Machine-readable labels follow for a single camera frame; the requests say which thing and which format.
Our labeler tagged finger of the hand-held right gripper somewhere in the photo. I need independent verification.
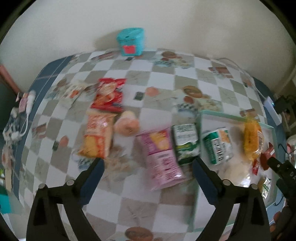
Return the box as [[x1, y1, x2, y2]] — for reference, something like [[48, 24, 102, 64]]
[[276, 179, 296, 202], [268, 158, 296, 181]]

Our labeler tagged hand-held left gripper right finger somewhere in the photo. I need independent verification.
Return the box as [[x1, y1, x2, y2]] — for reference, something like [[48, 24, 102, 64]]
[[192, 158, 271, 241]]

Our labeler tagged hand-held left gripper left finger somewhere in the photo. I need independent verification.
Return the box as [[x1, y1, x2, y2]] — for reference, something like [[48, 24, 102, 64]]
[[26, 158, 105, 241]]

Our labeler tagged small green snack packet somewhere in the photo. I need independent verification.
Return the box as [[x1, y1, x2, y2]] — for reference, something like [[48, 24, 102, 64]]
[[260, 177, 272, 197]]

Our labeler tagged small red packet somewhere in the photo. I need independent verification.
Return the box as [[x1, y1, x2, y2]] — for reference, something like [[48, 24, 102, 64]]
[[252, 142, 275, 174]]

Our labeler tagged white bun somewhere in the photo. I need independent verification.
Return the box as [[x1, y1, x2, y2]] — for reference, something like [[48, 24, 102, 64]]
[[222, 160, 255, 186]]

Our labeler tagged white and green packet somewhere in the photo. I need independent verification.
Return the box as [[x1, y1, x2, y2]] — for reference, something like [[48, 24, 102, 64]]
[[202, 127, 233, 165]]

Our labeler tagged yellow packet with barcode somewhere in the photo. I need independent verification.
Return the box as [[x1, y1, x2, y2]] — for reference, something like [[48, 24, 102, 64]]
[[244, 118, 265, 160]]

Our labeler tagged large green snack packet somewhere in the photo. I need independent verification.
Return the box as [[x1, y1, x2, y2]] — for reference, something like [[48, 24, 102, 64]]
[[172, 123, 200, 165]]

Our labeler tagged orange bread packet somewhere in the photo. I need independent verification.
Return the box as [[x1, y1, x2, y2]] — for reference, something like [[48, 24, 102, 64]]
[[77, 111, 117, 159]]

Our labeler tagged pink snack packet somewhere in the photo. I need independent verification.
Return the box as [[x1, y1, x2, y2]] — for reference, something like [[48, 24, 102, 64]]
[[136, 127, 186, 192]]

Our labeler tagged round brown bun packet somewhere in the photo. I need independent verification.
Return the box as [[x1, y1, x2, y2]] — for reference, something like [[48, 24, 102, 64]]
[[114, 111, 140, 136]]

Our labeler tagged white tray with teal rim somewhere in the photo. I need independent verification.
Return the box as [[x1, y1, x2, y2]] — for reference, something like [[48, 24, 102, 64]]
[[187, 110, 278, 232]]

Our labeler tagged large red snack packet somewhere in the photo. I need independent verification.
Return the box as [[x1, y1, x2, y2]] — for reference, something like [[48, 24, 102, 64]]
[[91, 78, 127, 113]]

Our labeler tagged cream snack packet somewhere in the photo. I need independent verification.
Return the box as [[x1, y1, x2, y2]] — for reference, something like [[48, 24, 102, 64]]
[[59, 80, 93, 102]]

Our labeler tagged white power bank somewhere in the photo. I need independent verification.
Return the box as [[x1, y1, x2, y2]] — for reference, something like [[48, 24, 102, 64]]
[[264, 97, 282, 123]]

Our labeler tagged brown cardboard strip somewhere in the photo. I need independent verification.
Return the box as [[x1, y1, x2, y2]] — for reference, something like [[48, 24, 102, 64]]
[[2, 144, 14, 193]]

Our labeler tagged teal storage box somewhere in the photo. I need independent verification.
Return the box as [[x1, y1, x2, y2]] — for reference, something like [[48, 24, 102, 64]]
[[0, 193, 12, 214]]

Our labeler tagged crumpled patterned paper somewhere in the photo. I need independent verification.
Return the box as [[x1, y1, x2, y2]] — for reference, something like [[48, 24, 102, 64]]
[[2, 108, 26, 144]]

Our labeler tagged small pink sachet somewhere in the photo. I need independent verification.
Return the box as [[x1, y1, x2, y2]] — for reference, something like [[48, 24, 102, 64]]
[[17, 92, 29, 112]]

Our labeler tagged checkered patterned tablecloth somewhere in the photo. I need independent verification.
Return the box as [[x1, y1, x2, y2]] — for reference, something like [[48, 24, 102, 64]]
[[5, 47, 285, 241]]

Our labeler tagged dark cabinet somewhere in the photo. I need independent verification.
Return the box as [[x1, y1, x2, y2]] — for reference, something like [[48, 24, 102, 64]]
[[0, 76, 19, 149]]

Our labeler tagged pinkish brown board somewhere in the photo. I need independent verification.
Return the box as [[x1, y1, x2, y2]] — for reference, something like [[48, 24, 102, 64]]
[[0, 65, 20, 93]]

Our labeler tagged teal box with red label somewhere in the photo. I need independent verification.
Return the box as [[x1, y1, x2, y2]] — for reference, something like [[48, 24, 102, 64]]
[[116, 28, 145, 57]]

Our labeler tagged white charger with cable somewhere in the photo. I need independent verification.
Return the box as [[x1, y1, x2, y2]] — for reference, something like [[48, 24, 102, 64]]
[[11, 90, 36, 139]]

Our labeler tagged thin white cable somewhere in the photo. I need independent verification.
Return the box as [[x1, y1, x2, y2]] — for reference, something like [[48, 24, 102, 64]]
[[209, 57, 266, 100]]

